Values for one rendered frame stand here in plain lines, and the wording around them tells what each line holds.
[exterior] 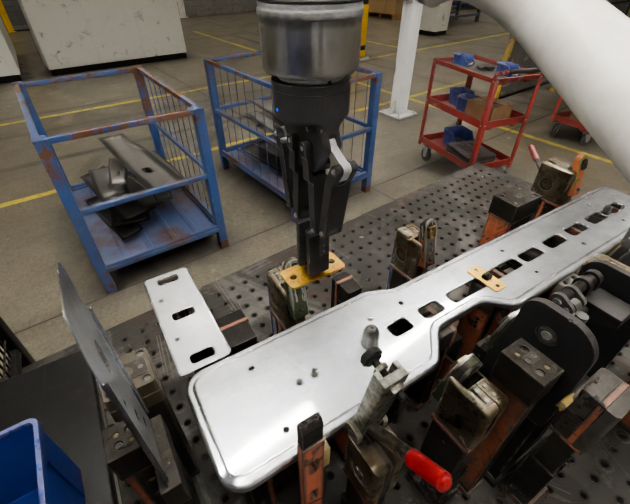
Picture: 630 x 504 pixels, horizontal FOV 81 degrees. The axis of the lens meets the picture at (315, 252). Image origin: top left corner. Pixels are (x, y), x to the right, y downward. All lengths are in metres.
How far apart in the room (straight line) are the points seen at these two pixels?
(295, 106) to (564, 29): 0.21
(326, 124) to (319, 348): 0.47
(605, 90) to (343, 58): 0.19
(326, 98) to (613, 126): 0.21
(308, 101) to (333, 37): 0.05
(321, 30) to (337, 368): 0.54
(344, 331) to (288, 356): 0.12
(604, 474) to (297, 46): 1.04
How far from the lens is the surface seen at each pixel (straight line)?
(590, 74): 0.33
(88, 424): 0.70
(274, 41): 0.34
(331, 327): 0.75
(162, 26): 8.48
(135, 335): 1.24
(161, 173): 2.60
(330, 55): 0.34
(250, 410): 0.66
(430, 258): 0.93
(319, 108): 0.35
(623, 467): 1.16
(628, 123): 0.30
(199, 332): 0.78
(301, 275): 0.49
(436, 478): 0.47
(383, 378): 0.44
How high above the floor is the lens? 1.58
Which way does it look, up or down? 39 degrees down
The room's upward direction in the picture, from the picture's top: straight up
